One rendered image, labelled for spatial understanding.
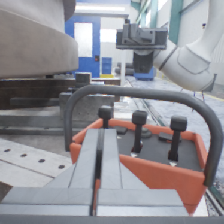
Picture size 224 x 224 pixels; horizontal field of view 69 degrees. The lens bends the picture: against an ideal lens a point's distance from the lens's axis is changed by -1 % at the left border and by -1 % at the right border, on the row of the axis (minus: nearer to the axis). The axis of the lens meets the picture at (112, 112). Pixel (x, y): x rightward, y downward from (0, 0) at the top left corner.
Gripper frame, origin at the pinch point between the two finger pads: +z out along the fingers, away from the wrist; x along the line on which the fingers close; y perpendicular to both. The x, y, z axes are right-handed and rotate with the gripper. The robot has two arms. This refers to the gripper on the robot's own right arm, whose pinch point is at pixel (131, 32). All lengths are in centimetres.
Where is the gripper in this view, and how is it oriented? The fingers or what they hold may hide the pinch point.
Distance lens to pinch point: 38.0
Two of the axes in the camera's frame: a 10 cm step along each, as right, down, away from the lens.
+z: -3.6, 2.6, -9.0
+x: 9.3, 1.3, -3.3
